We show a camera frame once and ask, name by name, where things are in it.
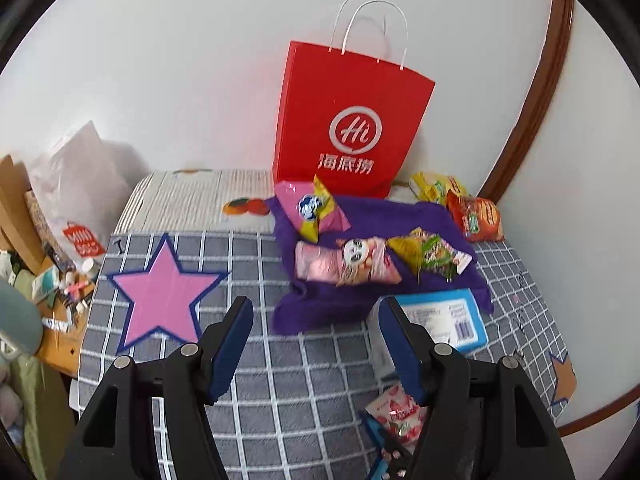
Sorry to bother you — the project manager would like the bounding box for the lychee candy packet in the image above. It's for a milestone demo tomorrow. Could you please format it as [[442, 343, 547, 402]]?
[[364, 382, 427, 452]]

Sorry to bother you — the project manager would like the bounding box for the orange star mat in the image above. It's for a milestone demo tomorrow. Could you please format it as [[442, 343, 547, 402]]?
[[549, 353, 577, 405]]

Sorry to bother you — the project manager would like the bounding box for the blue tissue pack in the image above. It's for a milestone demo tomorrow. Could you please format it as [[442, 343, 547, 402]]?
[[367, 288, 488, 379]]

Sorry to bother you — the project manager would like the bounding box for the wooden side table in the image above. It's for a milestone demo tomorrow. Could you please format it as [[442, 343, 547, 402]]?
[[1, 155, 94, 378]]

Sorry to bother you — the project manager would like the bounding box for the pink star mat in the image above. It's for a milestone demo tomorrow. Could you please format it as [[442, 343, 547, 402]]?
[[106, 233, 229, 352]]

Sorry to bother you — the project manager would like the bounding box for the green yellow snack packet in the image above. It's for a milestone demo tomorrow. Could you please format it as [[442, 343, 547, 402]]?
[[386, 228, 473, 282]]

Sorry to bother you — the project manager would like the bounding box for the grey checkered tablecloth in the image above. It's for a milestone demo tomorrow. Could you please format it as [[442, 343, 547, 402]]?
[[69, 231, 576, 480]]

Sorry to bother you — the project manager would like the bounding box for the orange Lays chips bag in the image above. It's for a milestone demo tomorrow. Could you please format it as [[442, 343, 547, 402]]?
[[446, 191, 504, 243]]

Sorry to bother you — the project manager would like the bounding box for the pink panda snack packet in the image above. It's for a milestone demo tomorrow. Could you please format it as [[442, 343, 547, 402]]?
[[294, 237, 401, 286]]

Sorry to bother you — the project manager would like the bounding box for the purple towel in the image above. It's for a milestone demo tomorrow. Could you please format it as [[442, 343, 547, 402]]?
[[267, 196, 494, 336]]

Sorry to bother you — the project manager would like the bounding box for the yellow Lays chips bag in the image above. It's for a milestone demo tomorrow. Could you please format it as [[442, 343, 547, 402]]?
[[408, 171, 469, 205]]

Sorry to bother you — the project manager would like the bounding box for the white fruit print cloth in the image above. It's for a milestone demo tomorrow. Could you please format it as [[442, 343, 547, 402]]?
[[114, 169, 274, 234]]

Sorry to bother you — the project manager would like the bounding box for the white Miniso plastic bag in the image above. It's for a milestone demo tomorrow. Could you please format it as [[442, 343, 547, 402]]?
[[27, 122, 131, 266]]

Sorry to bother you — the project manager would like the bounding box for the pink yellow snack packet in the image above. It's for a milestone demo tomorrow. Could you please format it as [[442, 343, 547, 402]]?
[[274, 176, 350, 243]]

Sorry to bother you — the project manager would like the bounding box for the red paper shopping bag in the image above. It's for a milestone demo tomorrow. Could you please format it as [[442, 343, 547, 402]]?
[[272, 41, 435, 198]]

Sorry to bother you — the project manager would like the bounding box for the brown door frame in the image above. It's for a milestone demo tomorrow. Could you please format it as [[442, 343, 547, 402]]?
[[480, 0, 575, 203]]

